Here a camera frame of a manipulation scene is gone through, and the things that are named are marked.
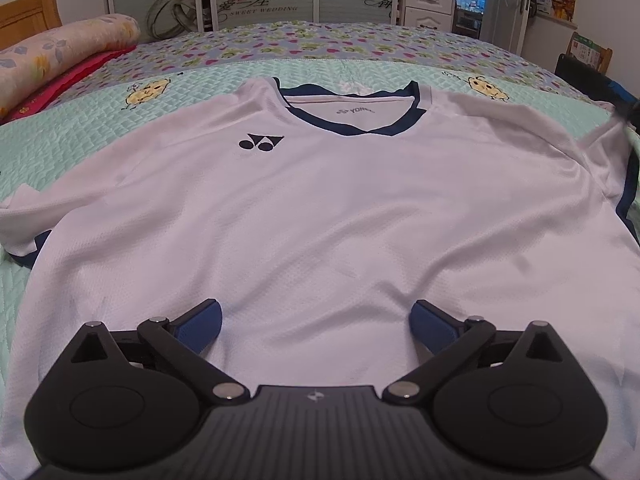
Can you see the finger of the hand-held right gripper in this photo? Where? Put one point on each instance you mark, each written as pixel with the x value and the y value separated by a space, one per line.
pixel 631 112

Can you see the wooden headboard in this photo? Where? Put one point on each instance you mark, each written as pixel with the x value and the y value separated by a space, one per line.
pixel 30 15

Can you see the white drawer cabinet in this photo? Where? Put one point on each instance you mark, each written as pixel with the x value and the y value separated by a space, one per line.
pixel 429 5

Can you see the green bee-print quilted bedspread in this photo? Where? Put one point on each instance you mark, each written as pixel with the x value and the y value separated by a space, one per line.
pixel 75 125

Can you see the floral bolster pillow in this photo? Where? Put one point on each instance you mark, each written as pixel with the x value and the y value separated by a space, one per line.
pixel 55 55

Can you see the wooden chair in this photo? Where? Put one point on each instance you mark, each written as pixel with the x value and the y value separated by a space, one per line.
pixel 590 50

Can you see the white t-shirt with navy trim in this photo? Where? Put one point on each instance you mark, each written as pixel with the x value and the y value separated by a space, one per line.
pixel 320 210

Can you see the red pillow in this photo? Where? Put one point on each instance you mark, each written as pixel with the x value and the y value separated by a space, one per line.
pixel 75 77

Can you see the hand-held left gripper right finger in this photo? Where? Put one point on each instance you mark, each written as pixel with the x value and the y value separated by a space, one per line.
pixel 430 325

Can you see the white door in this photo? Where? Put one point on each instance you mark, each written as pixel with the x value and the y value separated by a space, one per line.
pixel 512 10

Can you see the black suitcase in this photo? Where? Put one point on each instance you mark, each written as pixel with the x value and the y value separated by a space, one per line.
pixel 585 80

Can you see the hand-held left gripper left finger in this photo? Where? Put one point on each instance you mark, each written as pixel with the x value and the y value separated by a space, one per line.
pixel 202 322

